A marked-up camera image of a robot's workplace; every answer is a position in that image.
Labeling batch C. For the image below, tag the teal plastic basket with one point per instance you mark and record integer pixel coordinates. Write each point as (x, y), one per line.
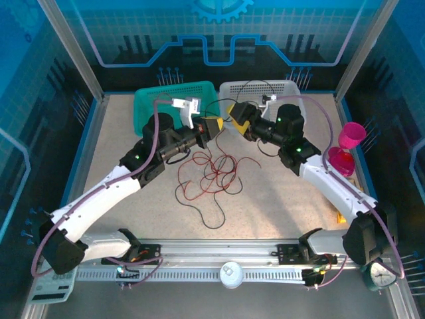
(146, 99)

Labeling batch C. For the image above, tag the yellow packet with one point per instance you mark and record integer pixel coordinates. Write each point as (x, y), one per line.
(341, 218)

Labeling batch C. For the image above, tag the pink lidded jar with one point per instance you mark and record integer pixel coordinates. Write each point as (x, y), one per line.
(342, 163)

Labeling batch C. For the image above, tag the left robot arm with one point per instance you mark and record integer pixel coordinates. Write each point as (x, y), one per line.
(96, 202)

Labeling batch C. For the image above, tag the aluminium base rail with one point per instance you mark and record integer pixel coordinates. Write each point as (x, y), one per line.
(216, 252)

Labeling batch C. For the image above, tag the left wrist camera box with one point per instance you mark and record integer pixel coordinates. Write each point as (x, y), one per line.
(186, 109)

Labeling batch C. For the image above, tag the green alarm clock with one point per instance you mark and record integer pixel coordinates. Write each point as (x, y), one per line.
(380, 276)

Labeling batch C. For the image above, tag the white plastic basket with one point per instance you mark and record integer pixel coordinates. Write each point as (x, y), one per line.
(292, 89)

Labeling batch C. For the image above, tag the pink plastic cup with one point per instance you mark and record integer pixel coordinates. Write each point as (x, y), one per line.
(352, 134)

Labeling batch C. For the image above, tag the pale green calculator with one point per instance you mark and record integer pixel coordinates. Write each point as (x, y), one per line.
(50, 292)

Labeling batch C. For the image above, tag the white round knob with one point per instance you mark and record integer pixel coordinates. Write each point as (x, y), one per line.
(231, 274)

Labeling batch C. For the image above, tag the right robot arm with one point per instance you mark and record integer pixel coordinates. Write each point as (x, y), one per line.
(335, 186)

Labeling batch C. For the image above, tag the aluminium frame post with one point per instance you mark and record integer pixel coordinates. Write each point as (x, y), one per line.
(365, 50)
(73, 50)

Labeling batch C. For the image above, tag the small controller board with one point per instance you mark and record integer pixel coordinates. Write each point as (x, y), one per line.
(123, 270)
(315, 274)

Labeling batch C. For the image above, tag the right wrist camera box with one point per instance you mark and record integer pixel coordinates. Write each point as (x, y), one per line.
(269, 103)

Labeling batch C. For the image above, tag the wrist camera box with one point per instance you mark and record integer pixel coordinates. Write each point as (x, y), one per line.
(269, 103)
(186, 109)

